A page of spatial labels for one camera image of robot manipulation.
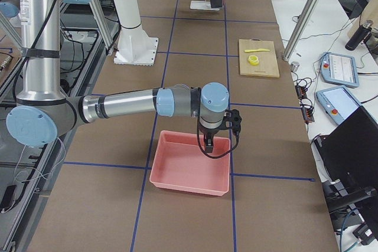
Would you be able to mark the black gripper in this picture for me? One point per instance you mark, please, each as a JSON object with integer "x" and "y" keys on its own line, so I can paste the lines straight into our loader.
{"x": 208, "y": 131}

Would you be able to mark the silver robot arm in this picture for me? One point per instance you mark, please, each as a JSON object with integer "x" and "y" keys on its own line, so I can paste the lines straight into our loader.
{"x": 43, "y": 112}

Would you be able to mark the black water bottle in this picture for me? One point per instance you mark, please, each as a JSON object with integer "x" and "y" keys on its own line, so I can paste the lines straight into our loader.
{"x": 360, "y": 34}

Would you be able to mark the pink plastic bin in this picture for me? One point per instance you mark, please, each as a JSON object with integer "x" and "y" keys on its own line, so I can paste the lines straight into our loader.
{"x": 180, "y": 165}

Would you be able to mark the white rectangular tray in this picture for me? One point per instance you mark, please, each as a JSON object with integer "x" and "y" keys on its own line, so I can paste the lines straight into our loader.
{"x": 202, "y": 5}

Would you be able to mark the yellow plastic knife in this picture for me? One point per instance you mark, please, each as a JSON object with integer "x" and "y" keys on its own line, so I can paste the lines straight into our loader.
{"x": 257, "y": 50}

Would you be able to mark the yellow lemon slice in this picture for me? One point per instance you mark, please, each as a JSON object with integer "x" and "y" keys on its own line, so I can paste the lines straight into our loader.
{"x": 253, "y": 60}

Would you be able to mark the wooden cutting board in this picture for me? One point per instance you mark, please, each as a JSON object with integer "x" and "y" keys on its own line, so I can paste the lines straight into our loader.
{"x": 268, "y": 65}

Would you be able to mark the lower blue teach pendant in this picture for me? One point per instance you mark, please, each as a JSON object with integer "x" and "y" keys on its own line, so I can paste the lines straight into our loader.
{"x": 338, "y": 102}

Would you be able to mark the blue teach pendant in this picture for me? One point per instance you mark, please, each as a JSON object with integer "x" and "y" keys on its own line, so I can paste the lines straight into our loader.
{"x": 339, "y": 69}
{"x": 338, "y": 102}

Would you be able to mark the black laptop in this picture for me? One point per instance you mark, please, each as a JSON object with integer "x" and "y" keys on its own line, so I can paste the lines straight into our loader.
{"x": 349, "y": 153}

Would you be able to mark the upper blue teach pendant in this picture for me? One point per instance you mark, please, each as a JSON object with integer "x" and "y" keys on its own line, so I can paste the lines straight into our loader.
{"x": 339, "y": 69}

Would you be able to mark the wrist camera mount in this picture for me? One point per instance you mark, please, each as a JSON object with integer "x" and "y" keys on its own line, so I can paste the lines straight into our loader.
{"x": 232, "y": 121}

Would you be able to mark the aluminium frame post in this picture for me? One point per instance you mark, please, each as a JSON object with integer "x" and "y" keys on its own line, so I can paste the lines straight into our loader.
{"x": 299, "y": 28}

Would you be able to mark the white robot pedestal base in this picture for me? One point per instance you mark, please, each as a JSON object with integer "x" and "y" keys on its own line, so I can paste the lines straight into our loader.
{"x": 135, "y": 47}

